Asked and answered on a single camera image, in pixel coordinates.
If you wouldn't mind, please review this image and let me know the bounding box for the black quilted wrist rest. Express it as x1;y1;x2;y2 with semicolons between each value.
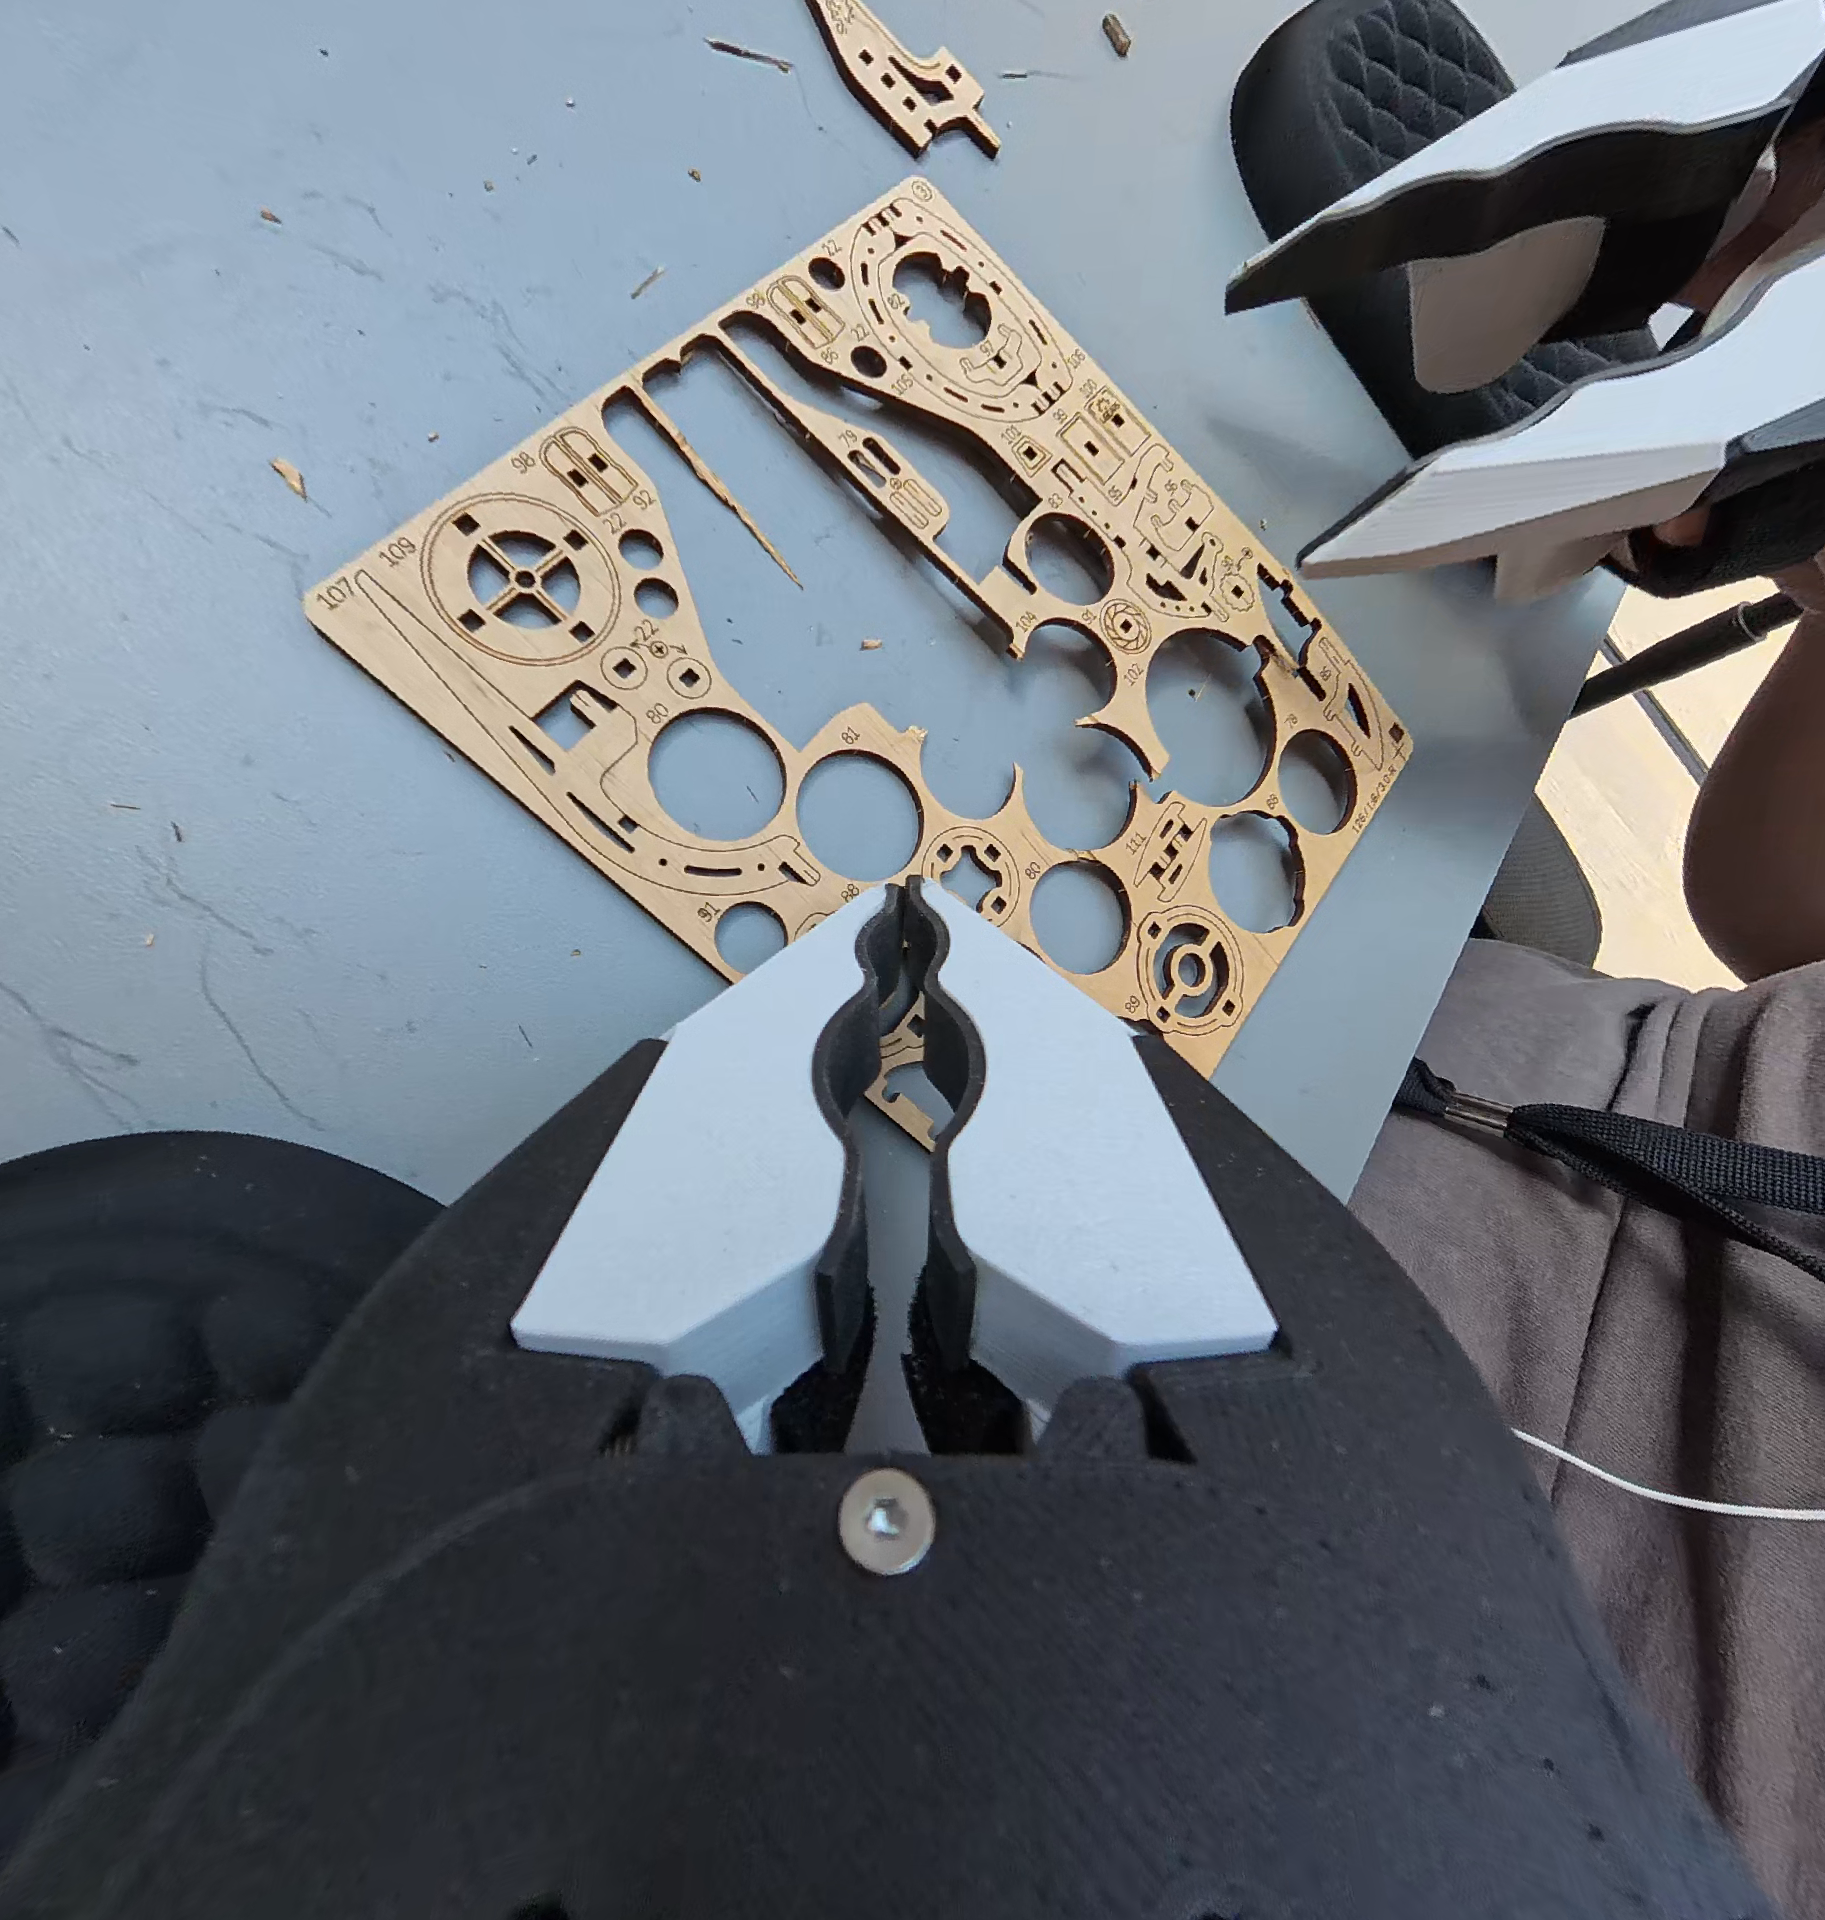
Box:
0;1131;452;1894
1230;0;1664;452

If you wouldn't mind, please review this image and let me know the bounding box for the person's right forearm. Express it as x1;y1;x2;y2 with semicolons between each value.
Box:
1692;516;1825;979

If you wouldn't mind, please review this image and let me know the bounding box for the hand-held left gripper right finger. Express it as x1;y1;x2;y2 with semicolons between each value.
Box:
912;877;1283;1426

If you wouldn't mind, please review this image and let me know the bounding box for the black metal rod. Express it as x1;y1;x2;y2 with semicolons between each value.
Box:
1580;592;1800;713

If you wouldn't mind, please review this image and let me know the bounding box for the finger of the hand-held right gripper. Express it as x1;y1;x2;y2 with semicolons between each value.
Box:
1222;0;1825;398
1294;245;1825;609

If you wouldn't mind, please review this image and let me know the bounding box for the plywood parts sheet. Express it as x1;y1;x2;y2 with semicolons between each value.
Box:
304;178;1417;1084

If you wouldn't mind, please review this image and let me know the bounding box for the wooden lever part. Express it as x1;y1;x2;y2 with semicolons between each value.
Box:
804;0;1004;160

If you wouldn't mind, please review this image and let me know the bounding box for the thin white cable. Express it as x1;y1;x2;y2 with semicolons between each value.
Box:
1513;1426;1825;1528

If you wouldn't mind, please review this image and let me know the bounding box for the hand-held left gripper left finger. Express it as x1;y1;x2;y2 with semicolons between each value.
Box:
510;877;918;1455

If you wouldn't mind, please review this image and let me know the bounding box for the black strap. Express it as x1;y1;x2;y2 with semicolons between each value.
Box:
1392;1057;1825;1309

